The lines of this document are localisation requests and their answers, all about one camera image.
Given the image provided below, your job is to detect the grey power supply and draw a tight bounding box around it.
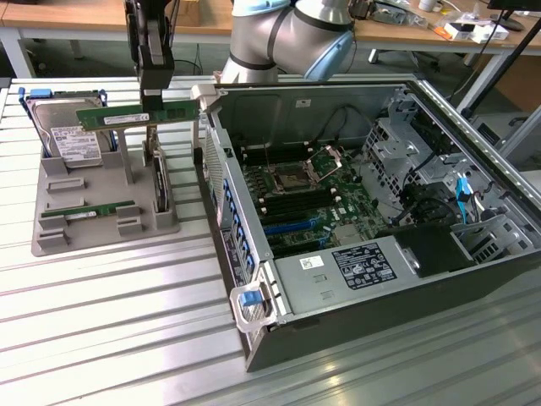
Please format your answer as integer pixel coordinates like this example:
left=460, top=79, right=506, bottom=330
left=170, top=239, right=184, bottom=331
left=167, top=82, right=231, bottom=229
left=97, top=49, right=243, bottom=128
left=272, top=234, right=419, bottom=319

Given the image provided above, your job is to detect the green RAM stick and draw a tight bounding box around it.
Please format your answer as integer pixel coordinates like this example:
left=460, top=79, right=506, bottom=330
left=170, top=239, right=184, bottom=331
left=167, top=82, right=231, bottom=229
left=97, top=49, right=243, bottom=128
left=41, top=199, right=137, bottom=219
left=74, top=99, right=200, bottom=133

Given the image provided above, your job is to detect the black expansion slot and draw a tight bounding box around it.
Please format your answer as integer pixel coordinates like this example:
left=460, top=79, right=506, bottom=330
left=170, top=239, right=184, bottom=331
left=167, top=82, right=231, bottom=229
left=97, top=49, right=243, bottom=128
left=261, top=211, right=308, bottom=226
left=270, top=236, right=329, bottom=250

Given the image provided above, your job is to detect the black power wire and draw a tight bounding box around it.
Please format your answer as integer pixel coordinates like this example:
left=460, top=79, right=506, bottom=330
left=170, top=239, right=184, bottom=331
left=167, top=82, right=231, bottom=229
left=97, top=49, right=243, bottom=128
left=391, top=184, right=460, bottom=228

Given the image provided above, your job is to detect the perforated metal cage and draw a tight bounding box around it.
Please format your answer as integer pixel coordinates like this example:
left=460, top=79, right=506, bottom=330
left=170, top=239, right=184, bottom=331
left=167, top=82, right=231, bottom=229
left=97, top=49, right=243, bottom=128
left=361, top=117, right=429, bottom=206

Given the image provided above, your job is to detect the black plastic shroud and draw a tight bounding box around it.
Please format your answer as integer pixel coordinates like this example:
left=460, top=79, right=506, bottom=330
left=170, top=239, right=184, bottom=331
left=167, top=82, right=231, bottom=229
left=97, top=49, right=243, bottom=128
left=374, top=222, right=479, bottom=279

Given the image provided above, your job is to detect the large cardboard box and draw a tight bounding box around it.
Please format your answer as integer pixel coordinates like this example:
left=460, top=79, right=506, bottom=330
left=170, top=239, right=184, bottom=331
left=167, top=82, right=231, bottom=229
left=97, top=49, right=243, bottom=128
left=475, top=54, right=541, bottom=113

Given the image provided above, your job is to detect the grey parts rack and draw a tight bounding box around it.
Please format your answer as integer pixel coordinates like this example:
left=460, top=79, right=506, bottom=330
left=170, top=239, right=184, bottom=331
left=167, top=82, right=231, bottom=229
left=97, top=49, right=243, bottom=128
left=31, top=107, right=183, bottom=258

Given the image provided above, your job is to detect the wooden desk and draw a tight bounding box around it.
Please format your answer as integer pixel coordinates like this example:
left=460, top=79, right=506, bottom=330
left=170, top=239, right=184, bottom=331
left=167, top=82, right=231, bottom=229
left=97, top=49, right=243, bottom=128
left=0, top=0, right=234, bottom=80
left=352, top=0, right=541, bottom=58

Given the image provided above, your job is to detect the silver chipset heatsink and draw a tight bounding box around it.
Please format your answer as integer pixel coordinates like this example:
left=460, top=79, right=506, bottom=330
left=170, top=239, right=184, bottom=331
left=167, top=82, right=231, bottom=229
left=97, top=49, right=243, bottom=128
left=332, top=225, right=361, bottom=245

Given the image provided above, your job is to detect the CPU socket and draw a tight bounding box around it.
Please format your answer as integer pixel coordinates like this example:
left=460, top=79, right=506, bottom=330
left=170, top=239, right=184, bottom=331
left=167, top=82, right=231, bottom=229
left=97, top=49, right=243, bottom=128
left=270, top=167, right=313, bottom=195

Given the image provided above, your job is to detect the metal socket cover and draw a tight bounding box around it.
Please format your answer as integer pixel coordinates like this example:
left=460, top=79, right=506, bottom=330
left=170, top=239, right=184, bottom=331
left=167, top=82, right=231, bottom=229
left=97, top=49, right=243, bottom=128
left=306, top=145, right=346, bottom=178

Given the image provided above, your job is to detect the black graphics card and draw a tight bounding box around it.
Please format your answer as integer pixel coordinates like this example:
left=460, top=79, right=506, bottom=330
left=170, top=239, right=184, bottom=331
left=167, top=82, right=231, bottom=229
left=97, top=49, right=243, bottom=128
left=142, top=124, right=172, bottom=214

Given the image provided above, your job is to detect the green motherboard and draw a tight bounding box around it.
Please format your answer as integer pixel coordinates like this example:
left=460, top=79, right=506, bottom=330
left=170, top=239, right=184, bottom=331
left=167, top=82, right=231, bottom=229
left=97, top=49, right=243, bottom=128
left=240, top=141, right=392, bottom=260

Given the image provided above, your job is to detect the blue wire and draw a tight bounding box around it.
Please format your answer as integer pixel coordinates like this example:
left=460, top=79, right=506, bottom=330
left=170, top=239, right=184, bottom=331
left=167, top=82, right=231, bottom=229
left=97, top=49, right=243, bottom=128
left=456, top=176, right=471, bottom=224

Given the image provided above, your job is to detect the white box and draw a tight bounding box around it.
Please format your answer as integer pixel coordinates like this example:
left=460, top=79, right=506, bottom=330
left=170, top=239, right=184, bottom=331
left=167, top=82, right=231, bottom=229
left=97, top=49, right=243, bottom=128
left=443, top=20, right=511, bottom=44

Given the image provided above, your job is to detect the hard disk in blue caddy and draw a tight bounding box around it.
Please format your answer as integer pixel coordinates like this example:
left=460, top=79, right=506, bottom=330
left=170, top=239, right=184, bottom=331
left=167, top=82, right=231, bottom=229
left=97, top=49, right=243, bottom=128
left=17, top=87, right=117, bottom=169

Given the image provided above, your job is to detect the grey computer case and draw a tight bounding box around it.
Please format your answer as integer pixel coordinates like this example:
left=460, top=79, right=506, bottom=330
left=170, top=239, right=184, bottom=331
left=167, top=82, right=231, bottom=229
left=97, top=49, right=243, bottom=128
left=467, top=110, right=541, bottom=173

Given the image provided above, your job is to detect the grey disk bay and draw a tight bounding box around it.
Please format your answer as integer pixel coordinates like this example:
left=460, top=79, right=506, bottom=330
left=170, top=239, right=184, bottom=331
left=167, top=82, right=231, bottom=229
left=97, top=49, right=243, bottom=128
left=448, top=213, right=525, bottom=266

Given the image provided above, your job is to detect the brown cardboard box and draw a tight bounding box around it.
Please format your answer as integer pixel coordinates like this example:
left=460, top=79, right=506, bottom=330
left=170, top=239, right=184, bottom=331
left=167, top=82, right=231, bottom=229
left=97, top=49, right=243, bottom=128
left=171, top=0, right=200, bottom=27

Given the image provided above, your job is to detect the thin locking lever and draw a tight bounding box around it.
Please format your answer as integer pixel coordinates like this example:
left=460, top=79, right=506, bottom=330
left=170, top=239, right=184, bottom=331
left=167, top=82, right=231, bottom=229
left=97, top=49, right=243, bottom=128
left=261, top=135, right=275, bottom=171

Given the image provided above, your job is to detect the open black PC case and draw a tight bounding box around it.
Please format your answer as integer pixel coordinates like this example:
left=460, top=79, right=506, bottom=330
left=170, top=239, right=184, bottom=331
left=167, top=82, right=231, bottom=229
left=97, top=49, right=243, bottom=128
left=190, top=78, right=541, bottom=373

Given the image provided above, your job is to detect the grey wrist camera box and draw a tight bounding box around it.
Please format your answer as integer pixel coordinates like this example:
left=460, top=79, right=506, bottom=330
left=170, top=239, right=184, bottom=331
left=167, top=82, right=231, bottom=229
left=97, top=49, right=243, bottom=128
left=145, top=15, right=167, bottom=67

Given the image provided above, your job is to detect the black tripod pole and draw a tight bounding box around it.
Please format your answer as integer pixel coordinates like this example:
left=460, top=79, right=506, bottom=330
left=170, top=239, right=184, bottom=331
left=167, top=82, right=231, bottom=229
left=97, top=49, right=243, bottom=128
left=460, top=25, right=541, bottom=120

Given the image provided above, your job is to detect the black monitor stand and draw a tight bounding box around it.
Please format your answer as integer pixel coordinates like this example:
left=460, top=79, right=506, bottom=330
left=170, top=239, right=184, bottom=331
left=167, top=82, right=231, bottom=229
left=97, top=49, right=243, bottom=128
left=485, top=0, right=526, bottom=31

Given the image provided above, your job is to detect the blue expansion slot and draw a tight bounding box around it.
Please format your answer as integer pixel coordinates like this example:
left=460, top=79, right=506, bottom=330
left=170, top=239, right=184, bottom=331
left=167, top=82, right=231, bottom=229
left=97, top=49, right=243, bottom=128
left=262, top=219, right=323, bottom=238

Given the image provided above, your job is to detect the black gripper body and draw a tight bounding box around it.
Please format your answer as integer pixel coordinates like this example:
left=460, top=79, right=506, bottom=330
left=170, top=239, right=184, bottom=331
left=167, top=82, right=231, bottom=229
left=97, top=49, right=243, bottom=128
left=138, top=44, right=176, bottom=91

